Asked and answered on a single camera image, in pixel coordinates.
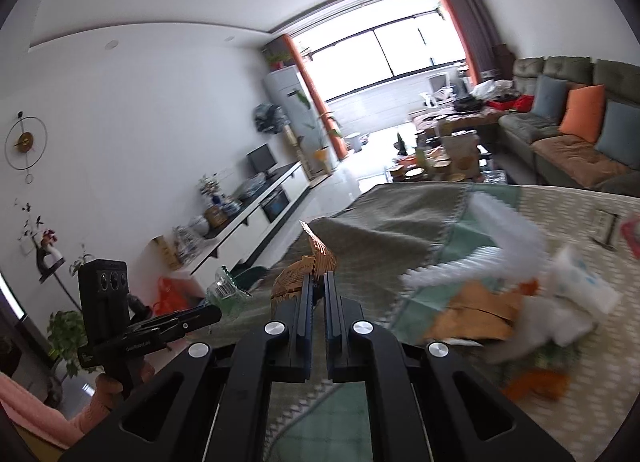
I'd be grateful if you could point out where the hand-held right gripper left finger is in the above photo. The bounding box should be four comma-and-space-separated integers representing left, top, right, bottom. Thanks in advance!
57, 272, 315, 462

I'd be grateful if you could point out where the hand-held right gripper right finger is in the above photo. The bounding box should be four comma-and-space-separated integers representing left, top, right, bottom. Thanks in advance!
324, 272, 576, 462

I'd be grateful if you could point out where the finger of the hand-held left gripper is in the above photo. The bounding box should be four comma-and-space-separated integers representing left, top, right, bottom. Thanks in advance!
131, 305, 222, 343

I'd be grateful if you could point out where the brown paper wrapper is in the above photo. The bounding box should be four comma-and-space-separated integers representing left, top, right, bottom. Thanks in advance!
271, 221, 340, 305

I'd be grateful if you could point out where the white tissue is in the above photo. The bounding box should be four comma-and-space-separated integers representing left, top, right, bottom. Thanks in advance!
484, 292, 597, 364

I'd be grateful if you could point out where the large orange peel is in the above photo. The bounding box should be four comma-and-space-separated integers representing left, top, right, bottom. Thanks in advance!
504, 368, 572, 402

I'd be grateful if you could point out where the person's left forearm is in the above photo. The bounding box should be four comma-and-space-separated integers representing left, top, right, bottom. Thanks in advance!
0, 373, 110, 450

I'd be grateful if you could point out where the person's left hand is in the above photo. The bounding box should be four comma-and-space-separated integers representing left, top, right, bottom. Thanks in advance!
94, 362, 155, 415

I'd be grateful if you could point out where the orange plastic bag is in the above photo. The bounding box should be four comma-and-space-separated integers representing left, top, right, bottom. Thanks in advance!
149, 275, 192, 323

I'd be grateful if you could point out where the green potted plant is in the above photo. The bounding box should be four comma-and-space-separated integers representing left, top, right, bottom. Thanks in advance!
46, 308, 92, 384

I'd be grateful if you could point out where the patterned green beige tablecloth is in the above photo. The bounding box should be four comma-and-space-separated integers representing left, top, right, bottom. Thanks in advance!
265, 182, 640, 462

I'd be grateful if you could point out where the white television cabinet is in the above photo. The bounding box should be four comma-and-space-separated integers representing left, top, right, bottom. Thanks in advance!
184, 161, 309, 289

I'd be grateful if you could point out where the brown paper bag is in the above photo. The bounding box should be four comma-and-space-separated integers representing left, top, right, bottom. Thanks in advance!
429, 281, 527, 343

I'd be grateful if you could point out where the black television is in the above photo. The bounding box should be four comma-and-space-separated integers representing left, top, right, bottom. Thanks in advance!
247, 144, 278, 176

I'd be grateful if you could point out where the clear plastic bag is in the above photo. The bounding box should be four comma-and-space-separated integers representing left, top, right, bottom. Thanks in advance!
402, 191, 549, 293

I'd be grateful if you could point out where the cluttered coffee table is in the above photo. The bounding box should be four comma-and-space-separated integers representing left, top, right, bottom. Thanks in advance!
384, 110, 497, 183

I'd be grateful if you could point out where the black plastic bag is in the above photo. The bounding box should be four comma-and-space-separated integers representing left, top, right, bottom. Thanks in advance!
253, 100, 289, 133

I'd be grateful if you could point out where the white standing air conditioner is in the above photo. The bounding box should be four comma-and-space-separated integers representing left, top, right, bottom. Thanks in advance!
263, 68, 332, 179

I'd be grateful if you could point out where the white packet with blue print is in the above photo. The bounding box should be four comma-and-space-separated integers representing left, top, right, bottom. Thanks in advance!
549, 246, 622, 319

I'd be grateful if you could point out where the white chair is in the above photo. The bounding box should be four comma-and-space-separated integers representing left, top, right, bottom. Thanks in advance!
421, 73, 457, 108

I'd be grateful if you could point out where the olive green sofa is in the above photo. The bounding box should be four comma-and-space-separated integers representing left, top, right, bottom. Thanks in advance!
499, 56, 640, 199

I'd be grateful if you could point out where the red cloth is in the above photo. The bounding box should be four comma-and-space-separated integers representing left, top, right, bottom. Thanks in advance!
486, 93, 537, 116

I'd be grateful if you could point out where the brown sofa seat mat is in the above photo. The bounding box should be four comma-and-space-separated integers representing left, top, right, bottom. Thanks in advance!
531, 134, 632, 189

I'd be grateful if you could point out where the red packet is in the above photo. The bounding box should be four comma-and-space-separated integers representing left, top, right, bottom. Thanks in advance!
619, 214, 640, 259

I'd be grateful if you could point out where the blue-grey cushion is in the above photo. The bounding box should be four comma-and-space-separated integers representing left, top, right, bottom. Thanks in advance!
531, 74, 569, 125
594, 100, 640, 159

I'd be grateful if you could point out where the orange cushion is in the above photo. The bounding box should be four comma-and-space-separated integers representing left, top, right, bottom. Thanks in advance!
558, 84, 608, 145

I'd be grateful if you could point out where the grey and orange curtain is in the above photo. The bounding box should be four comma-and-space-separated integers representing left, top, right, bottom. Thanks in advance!
434, 0, 502, 88

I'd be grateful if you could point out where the round wall clock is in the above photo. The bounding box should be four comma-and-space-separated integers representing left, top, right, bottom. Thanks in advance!
4, 110, 49, 186

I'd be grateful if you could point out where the small black frame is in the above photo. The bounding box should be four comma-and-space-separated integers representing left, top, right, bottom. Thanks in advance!
591, 211, 622, 249

